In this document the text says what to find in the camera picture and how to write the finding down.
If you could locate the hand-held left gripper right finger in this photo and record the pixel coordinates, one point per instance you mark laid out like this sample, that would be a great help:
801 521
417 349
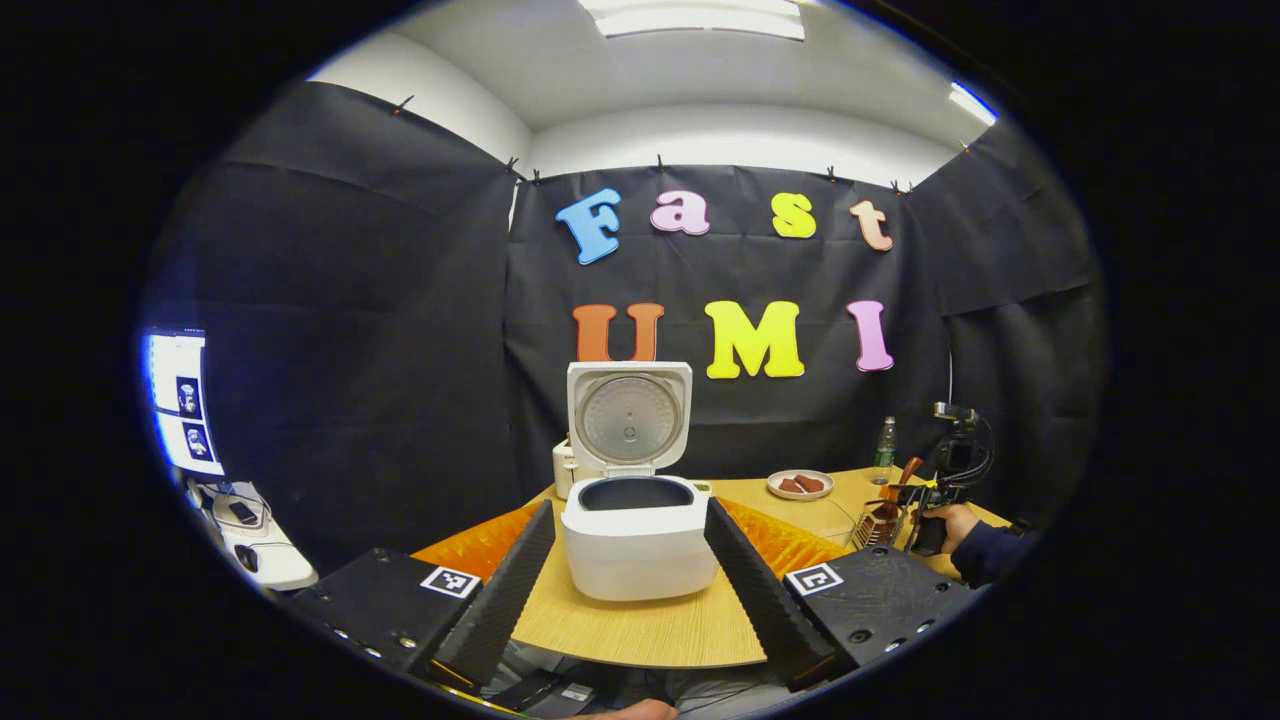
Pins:
755 600

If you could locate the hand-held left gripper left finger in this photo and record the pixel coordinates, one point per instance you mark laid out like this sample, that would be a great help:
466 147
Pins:
505 600

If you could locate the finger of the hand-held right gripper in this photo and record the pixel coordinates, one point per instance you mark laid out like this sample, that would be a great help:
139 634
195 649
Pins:
908 492

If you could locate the brown wooden spoon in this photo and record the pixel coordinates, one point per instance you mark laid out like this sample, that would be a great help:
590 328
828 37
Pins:
910 468

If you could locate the white rice cooker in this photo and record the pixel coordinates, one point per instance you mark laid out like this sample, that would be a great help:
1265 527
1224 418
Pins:
640 560

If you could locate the clear plastic bottle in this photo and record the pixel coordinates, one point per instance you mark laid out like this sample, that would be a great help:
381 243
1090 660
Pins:
885 450

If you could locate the white plate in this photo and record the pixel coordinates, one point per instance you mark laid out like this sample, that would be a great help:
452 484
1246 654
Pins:
823 492

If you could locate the person's grey trousers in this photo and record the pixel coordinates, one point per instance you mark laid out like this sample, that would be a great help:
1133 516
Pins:
700 690

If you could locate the white toaster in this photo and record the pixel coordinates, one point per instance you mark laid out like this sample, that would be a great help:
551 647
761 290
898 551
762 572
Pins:
563 470

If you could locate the white side table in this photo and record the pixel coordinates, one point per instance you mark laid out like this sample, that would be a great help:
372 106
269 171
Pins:
285 570

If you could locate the black computer mouse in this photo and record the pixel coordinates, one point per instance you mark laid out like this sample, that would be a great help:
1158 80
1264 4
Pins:
247 557

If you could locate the black phone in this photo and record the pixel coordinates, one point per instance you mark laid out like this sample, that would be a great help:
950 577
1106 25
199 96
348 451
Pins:
243 512

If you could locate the black backdrop cloth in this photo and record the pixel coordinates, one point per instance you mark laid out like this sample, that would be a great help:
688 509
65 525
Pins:
400 330

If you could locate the small ceiling light panel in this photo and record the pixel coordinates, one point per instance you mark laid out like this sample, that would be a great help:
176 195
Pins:
972 103

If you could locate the computer monitor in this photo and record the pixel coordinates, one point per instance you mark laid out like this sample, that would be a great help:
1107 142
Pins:
170 370

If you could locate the large ceiling light panel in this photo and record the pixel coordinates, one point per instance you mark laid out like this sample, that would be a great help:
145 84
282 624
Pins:
690 18

